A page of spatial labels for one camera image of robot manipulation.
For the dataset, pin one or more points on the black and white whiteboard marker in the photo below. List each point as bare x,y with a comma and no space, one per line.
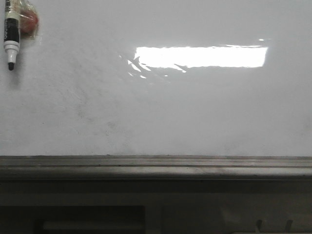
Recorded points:
11,36

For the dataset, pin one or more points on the white whiteboard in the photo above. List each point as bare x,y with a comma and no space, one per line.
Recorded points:
161,77

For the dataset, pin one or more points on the grey metal whiteboard tray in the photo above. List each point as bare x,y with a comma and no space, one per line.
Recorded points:
154,167

